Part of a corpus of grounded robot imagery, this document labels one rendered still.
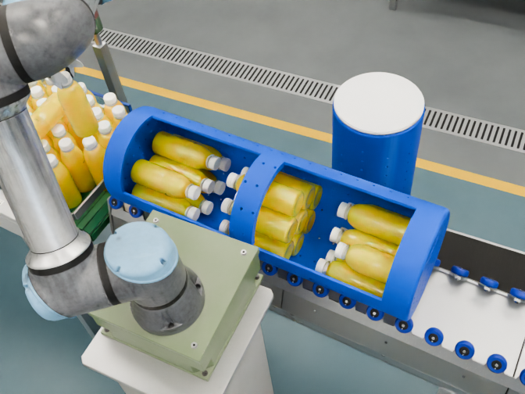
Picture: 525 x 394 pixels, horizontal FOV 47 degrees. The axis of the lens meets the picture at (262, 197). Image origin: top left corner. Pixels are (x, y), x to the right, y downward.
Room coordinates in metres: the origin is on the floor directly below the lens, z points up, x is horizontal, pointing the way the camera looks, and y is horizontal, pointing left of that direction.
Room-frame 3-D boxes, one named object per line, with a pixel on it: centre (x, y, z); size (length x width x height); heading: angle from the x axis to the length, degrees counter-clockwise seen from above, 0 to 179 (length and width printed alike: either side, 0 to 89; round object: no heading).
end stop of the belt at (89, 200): (1.28, 0.44, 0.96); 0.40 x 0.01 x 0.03; 145
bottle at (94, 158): (1.29, 0.49, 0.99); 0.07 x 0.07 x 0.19
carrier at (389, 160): (1.36, -0.40, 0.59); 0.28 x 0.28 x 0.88
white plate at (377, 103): (1.36, -0.40, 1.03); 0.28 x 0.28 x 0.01
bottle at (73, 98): (1.26, 0.46, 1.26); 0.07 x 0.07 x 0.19
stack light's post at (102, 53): (1.75, 0.48, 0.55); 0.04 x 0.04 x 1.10; 55
